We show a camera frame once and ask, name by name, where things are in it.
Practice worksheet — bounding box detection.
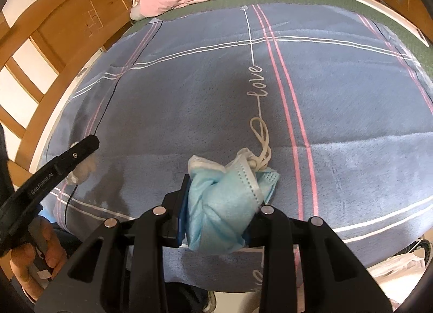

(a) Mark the person's left hand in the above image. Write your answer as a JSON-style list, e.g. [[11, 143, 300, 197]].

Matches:
[[10, 215, 68, 302]]

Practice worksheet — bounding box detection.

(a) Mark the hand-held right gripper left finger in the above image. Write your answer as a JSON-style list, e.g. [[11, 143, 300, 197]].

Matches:
[[35, 174, 191, 313]]

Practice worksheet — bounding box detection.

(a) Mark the thin black cable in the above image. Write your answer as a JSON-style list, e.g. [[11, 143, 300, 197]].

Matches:
[[64, 178, 82, 222]]

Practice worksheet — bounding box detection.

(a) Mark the blue plaid blanket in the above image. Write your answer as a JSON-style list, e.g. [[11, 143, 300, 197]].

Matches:
[[44, 4, 433, 295]]

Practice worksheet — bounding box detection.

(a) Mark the white framed board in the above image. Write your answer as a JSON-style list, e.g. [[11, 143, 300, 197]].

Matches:
[[355, 0, 430, 46]]

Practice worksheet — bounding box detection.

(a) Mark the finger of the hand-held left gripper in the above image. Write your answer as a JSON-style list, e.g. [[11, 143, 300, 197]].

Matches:
[[47, 134, 100, 178]]

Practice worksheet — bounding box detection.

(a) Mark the wooden bunk bed frame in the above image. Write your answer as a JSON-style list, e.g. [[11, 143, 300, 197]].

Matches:
[[0, 0, 433, 178]]

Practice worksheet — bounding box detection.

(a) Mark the blue face mask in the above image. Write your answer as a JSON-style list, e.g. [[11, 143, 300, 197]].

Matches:
[[187, 149, 281, 254]]

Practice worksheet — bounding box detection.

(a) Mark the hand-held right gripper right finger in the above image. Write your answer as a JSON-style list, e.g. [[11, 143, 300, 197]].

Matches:
[[244, 205, 395, 313]]

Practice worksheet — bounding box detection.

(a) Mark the black corrugated cable carrier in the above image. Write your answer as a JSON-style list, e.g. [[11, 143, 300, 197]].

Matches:
[[411, 240, 433, 259]]

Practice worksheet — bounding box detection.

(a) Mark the white plastic bag red print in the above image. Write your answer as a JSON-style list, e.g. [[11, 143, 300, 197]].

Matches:
[[367, 252, 433, 303]]

